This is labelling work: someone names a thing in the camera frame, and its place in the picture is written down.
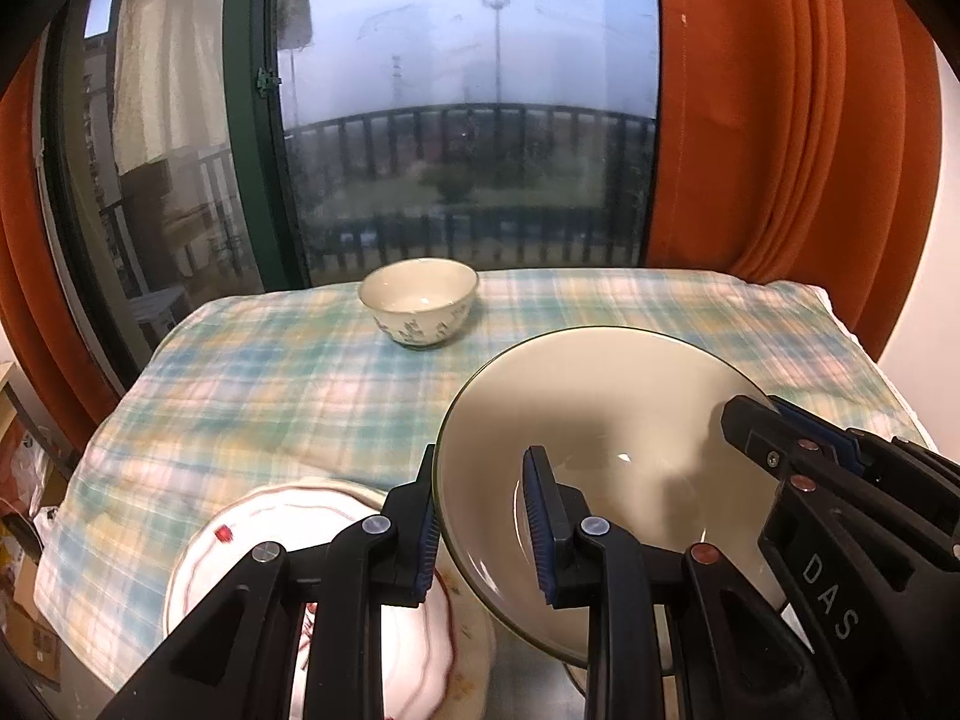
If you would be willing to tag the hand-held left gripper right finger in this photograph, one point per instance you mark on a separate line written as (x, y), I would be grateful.
(537, 517)

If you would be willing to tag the orange curtain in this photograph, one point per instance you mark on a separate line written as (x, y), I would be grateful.
(37, 277)
(787, 127)

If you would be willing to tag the white hanging cloth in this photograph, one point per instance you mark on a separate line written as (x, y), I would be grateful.
(165, 52)

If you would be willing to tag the cardboard box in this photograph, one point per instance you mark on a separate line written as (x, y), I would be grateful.
(34, 615)

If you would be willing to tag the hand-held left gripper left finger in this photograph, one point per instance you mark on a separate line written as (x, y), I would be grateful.
(427, 540)

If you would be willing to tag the clear glass bowl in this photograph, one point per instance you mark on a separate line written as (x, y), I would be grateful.
(615, 420)

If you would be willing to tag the plaid tablecloth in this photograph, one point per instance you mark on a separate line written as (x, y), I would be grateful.
(262, 405)

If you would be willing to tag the yellow floral plate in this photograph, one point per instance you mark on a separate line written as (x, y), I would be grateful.
(472, 660)

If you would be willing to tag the cream bowl with dark rim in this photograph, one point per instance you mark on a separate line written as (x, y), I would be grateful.
(574, 679)

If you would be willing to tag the green window frame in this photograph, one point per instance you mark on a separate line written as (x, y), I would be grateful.
(251, 127)

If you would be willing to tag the red floral scalloped plate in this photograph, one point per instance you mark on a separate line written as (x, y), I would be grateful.
(202, 562)

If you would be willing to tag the dark balcony railing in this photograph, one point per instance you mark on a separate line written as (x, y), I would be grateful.
(450, 111)

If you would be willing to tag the street lamp pole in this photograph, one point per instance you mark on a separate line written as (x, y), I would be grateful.
(496, 37)

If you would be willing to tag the white outdoor stool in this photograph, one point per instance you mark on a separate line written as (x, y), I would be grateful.
(161, 307)

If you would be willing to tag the floral patterned bowl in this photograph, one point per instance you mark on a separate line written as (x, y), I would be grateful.
(420, 315)

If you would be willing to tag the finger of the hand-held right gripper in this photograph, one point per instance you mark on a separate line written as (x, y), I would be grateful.
(821, 431)
(750, 424)

